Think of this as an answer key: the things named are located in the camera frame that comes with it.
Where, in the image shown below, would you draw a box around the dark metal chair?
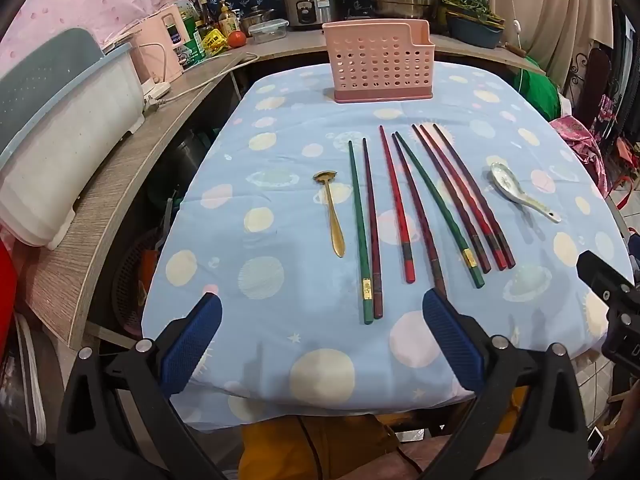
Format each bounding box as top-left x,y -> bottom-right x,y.
570,47 -> 613,131

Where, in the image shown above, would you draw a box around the clear food container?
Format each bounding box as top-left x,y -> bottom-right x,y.
248,19 -> 290,44

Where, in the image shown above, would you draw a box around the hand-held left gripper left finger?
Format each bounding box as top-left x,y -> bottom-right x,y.
55,291 -> 232,480

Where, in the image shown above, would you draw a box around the yellow packet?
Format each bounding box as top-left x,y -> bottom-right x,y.
202,29 -> 231,56

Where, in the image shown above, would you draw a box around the yellow oil bottle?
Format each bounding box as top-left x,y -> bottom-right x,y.
218,1 -> 240,36

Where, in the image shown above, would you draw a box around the white power cable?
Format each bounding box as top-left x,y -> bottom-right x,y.
160,52 -> 261,106

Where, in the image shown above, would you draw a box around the person's yellow pants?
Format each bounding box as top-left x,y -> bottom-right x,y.
239,412 -> 531,480

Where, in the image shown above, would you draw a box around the silver rice cooker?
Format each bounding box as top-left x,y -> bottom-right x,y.
283,0 -> 341,31

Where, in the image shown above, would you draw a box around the white power strip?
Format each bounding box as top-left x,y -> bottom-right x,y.
141,83 -> 171,111

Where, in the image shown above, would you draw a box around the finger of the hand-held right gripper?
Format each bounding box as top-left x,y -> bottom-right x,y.
576,250 -> 640,311
602,307 -> 640,366

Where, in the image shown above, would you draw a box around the blue planet print tablecloth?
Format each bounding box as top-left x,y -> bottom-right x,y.
141,62 -> 632,433

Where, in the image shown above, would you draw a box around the white ceramic soup spoon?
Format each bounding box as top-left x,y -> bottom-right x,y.
490,161 -> 562,224

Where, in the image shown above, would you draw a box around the white phone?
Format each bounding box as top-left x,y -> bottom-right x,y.
586,427 -> 606,461

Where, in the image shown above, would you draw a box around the maroon chopstick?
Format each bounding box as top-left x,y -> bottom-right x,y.
432,123 -> 516,268
361,138 -> 385,320
411,124 -> 492,273
391,133 -> 447,297

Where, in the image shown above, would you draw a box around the green leafy plants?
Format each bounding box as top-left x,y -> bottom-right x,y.
442,0 -> 506,26

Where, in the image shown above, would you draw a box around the green chopstick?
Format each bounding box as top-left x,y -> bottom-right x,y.
347,141 -> 375,325
395,131 -> 486,289

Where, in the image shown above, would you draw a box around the gold metal spoon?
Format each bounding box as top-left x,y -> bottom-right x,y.
313,171 -> 347,259

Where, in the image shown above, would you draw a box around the pink kitchen appliance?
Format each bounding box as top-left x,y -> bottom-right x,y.
150,4 -> 187,81

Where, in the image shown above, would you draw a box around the small lidded steel pot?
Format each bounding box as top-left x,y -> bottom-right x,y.
240,6 -> 276,36

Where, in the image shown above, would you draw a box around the pink printed cloth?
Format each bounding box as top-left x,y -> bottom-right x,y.
549,115 -> 608,196

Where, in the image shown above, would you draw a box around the blue planter tray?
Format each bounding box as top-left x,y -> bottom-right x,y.
445,10 -> 503,50

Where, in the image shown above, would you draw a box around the beige curtain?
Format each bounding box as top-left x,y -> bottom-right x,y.
487,0 -> 618,96

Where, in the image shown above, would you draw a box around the white plastic bin grey lid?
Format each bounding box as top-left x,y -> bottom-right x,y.
0,27 -> 147,251

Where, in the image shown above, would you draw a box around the pink perforated utensil holder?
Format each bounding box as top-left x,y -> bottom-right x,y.
321,19 -> 435,105

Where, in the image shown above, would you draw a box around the red plastic basket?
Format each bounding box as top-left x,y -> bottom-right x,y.
112,227 -> 166,336

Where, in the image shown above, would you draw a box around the green bag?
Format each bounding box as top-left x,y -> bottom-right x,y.
517,57 -> 561,123

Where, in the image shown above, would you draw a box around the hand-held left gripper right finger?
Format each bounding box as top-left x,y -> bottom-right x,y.
422,287 -> 594,480

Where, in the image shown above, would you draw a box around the white cord with switch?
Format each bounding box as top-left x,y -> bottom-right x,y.
500,0 -> 526,86

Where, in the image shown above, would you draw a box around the red chopstick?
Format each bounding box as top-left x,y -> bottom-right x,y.
378,125 -> 417,283
420,124 -> 507,271

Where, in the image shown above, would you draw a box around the pink dotted sheet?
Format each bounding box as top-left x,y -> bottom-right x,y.
0,0 -> 201,91

